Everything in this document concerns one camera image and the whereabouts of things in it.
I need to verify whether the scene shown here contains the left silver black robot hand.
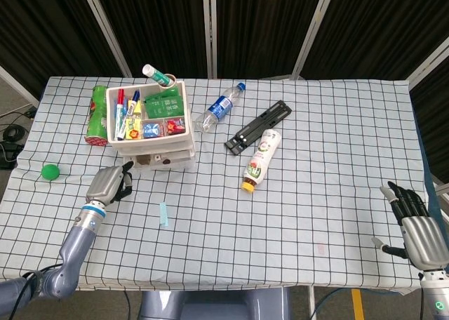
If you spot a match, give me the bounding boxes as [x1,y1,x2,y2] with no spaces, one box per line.
[86,161,135,207]

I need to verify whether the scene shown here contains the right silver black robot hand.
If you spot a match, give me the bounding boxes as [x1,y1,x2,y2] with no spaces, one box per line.
[371,181,449,271]

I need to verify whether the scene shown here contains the clear plastic tray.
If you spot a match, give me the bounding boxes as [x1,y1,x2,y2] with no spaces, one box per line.
[130,148,197,172]

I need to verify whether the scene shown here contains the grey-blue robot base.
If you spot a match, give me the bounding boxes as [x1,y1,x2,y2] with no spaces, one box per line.
[138,286,292,320]

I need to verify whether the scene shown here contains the white drawer organizer box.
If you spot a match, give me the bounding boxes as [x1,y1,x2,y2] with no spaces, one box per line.
[105,80,197,172]

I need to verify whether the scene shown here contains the green ball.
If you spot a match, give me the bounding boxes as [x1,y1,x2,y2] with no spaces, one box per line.
[40,164,61,182]

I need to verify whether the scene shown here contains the green cylindrical snack can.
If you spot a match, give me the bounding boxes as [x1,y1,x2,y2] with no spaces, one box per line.
[86,84,109,147]

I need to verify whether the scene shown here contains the yellow candy packet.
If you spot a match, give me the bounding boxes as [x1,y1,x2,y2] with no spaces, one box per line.
[124,114,143,140]

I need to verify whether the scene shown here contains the blue candy packet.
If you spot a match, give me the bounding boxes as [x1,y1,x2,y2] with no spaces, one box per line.
[142,121,161,138]

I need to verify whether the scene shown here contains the red capped whiteboard marker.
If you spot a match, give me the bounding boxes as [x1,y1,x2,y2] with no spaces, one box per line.
[114,88,126,140]

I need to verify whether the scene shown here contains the red candy packet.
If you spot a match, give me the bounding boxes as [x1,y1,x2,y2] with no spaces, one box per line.
[164,117,186,135]

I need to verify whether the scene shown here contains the blue capped whiteboard marker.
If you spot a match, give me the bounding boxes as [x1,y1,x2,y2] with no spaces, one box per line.
[126,89,141,116]

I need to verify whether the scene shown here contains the green tea packets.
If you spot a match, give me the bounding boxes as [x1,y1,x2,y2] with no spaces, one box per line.
[143,91,185,119]

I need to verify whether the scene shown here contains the black power adapter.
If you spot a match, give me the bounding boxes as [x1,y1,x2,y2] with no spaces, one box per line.
[0,140,24,170]

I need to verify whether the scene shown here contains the white green glue stick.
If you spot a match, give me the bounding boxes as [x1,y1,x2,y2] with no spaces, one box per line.
[142,64,169,86]

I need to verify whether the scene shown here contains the beige round tube cup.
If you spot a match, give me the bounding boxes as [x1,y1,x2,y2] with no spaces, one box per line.
[158,73,177,89]

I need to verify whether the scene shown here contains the white table leg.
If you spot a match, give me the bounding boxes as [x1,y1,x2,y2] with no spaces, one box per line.
[307,286,317,320]

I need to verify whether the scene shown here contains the black folding screen panel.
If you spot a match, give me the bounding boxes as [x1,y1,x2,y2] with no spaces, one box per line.
[408,35,449,194]
[290,0,449,86]
[0,0,133,107]
[79,0,211,79]
[209,0,337,79]

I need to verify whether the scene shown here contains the clear water bottle blue label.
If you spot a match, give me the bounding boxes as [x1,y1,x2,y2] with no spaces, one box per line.
[194,82,246,134]

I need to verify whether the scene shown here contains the checkered light blue tablecloth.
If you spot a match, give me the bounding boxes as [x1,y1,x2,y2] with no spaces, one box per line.
[0,76,438,295]

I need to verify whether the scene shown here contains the white drink bottle yellow cap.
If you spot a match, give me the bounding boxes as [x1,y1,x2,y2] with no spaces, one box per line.
[240,128,283,194]

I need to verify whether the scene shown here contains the black folding stand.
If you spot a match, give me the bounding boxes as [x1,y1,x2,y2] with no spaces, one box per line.
[224,100,294,156]

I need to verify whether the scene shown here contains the blue floor cable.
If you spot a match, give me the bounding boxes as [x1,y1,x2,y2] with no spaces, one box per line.
[311,286,401,320]

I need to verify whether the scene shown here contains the black coiled cable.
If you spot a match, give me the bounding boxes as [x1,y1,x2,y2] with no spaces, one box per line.
[2,125,28,142]

